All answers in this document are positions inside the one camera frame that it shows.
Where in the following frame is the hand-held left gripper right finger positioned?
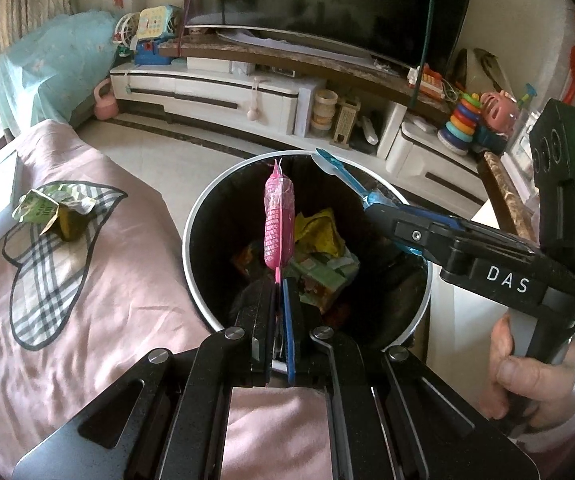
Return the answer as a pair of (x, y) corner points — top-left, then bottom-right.
(282, 277), (541, 480)

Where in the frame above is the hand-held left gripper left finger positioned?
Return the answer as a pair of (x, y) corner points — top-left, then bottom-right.
(12, 276), (281, 480)

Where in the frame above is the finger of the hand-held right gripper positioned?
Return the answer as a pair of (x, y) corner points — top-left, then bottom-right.
(365, 202), (468, 264)
(431, 214), (539, 257)

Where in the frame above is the green and white carton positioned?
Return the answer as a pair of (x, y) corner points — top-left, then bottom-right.
(287, 252), (361, 295)

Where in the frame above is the white-rimmed black trash bin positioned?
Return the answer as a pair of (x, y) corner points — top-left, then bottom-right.
(182, 149), (431, 352)

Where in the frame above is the blue plastic wrapper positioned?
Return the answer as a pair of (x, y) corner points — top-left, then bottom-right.
(314, 148), (394, 212)

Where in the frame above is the yellow snack bag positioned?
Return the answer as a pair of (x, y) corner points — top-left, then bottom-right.
(294, 209), (347, 257)

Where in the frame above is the pink snack packet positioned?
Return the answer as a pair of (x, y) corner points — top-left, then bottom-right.
(262, 159), (297, 283)

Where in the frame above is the person's right hand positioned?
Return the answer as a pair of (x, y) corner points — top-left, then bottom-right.
(479, 312), (575, 434)

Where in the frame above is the brown wooden side table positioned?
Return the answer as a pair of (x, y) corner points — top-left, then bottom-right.
(482, 152), (539, 242)

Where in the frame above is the pink pig toy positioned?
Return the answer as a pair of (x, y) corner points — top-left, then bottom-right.
(476, 90), (519, 154)

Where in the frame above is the round beige jar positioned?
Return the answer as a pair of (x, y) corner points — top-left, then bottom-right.
(312, 89), (339, 137)

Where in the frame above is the colourful toy xylophone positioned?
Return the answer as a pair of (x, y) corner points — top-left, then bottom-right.
(407, 65), (447, 99)

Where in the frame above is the pink blanket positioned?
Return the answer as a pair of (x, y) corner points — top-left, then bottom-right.
(0, 120), (329, 480)

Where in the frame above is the brown wooden shelf board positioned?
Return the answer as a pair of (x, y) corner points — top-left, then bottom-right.
(158, 34), (449, 122)

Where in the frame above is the plaid heart-shaped cloth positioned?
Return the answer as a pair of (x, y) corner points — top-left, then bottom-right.
(2, 180), (129, 352)

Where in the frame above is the white television cabinet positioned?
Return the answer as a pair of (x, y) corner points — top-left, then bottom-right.
(110, 57), (489, 207)

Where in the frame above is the green snack bag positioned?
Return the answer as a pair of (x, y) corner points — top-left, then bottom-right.
(12, 184), (94, 242)

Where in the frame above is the pink kettlebell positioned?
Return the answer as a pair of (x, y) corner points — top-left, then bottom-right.
(93, 80), (116, 121)

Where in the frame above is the toy cash register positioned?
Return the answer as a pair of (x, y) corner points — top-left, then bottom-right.
(134, 5), (184, 67)

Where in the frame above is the pink thin rod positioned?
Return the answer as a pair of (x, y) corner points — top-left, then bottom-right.
(178, 0), (204, 59)

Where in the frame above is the teal cloth-covered furniture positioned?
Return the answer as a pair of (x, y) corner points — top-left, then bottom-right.
(0, 10), (124, 137)

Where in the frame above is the rainbow stacking ring toy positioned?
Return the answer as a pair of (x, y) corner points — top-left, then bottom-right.
(437, 92), (483, 154)

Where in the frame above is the white cabinet safety strap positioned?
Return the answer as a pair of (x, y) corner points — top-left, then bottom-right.
(247, 77), (264, 122)

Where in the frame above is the green hanging cable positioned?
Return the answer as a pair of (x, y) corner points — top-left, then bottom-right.
(419, 0), (439, 107)

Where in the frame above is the white round frame toy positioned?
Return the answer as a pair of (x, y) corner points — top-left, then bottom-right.
(112, 12), (141, 54)

